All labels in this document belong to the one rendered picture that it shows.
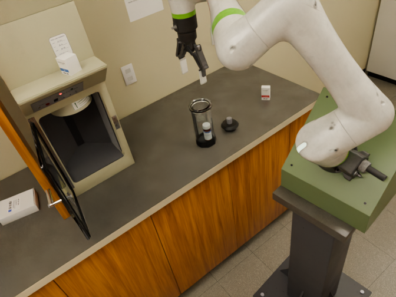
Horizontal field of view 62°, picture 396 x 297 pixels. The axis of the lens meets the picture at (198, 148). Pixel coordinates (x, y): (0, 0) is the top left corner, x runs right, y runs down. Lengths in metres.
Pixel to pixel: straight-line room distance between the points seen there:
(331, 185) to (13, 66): 1.17
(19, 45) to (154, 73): 0.94
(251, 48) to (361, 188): 0.64
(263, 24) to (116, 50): 1.13
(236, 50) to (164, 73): 1.21
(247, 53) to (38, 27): 0.72
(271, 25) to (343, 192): 0.66
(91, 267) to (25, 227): 0.33
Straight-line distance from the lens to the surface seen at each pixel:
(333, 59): 0.95
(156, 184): 1.51
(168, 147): 1.68
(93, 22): 1.80
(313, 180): 1.31
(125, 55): 1.90
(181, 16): 1.30
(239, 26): 0.90
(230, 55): 0.90
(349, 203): 1.27
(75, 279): 1.55
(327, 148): 1.06
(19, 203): 1.69
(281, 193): 1.40
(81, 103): 1.43
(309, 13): 0.89
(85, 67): 1.28
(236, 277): 2.26
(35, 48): 1.29
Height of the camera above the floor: 2.01
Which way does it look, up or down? 41 degrees down
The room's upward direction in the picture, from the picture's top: 11 degrees counter-clockwise
